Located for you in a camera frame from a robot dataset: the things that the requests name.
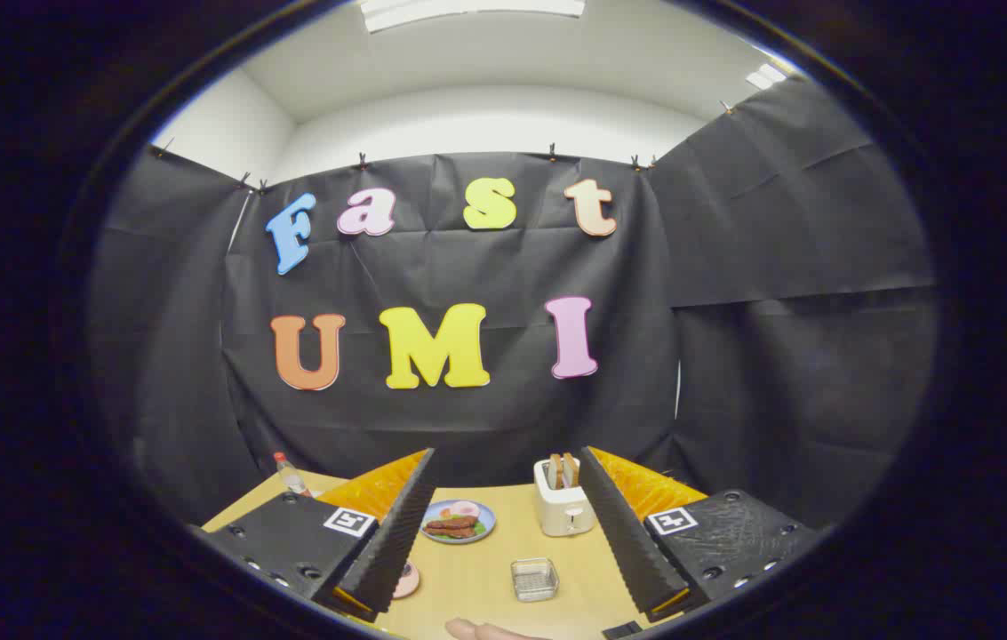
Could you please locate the clear water bottle red label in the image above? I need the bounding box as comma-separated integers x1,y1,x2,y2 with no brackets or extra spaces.
274,452,313,497

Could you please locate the metal wire basket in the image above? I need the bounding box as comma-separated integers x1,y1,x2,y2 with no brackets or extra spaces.
510,557,560,603

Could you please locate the blue food plate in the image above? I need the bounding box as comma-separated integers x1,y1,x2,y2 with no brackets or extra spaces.
420,500,496,545

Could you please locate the white toaster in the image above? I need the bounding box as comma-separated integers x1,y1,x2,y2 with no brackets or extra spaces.
533,458,595,537

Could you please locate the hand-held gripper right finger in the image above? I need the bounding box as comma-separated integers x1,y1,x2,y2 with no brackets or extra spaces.
579,446,824,623

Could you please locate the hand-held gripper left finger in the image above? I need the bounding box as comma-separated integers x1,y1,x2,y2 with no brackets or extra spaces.
192,447,437,623

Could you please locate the row of black clips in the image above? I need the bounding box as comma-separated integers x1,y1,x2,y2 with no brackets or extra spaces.
152,98,735,195

